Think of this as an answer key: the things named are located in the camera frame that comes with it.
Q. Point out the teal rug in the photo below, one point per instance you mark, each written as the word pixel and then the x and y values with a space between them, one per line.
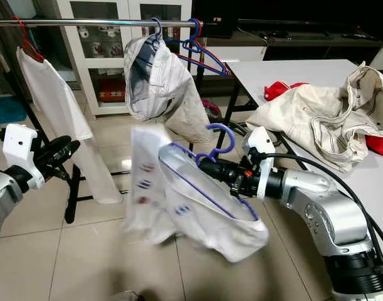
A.
pixel 4 111

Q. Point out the white denim jeans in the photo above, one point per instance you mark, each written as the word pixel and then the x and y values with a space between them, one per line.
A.
pixel 166 81
pixel 310 119

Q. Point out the chrome clothes rack rail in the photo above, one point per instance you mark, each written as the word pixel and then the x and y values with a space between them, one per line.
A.
pixel 91 23

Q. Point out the plain white garment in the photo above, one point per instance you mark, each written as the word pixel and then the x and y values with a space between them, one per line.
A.
pixel 59 106

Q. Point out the white glass-door cabinet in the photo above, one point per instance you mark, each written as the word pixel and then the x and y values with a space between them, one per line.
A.
pixel 81 75

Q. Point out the white printed garment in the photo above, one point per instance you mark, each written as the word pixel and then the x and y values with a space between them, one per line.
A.
pixel 210 226

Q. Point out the red shirt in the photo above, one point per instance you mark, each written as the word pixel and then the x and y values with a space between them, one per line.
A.
pixel 279 91

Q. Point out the grey curtain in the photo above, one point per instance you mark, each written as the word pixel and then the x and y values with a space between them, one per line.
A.
pixel 6 56

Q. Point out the black television screen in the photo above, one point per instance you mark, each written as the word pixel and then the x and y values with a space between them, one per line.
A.
pixel 291 9

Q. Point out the red round appliance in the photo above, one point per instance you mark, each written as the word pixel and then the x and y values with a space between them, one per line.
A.
pixel 210 108

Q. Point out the red box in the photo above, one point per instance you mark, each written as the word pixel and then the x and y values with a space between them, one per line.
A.
pixel 111 92

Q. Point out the white drawer unit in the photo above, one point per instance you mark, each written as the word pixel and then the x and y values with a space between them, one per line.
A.
pixel 238 53

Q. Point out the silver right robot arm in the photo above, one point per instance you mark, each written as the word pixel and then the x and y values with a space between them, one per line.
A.
pixel 323 200

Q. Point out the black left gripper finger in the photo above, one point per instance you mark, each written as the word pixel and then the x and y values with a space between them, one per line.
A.
pixel 67 149
pixel 63 170

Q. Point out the red cloth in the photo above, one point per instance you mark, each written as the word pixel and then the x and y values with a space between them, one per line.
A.
pixel 380 145

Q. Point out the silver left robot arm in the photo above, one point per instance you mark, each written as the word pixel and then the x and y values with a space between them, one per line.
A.
pixel 3 200

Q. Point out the dark TV bench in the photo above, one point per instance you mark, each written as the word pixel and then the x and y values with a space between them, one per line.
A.
pixel 310 37

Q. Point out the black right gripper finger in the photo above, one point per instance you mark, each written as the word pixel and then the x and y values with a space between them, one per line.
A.
pixel 215 164
pixel 216 175

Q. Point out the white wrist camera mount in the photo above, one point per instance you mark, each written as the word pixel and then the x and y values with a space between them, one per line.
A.
pixel 257 141
pixel 22 145

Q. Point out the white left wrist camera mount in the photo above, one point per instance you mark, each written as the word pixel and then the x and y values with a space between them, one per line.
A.
pixel 22 145

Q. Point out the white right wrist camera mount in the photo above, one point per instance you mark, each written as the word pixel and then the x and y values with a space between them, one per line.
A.
pixel 257 141

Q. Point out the white table black legs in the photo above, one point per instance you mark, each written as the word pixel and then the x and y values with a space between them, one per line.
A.
pixel 279 69

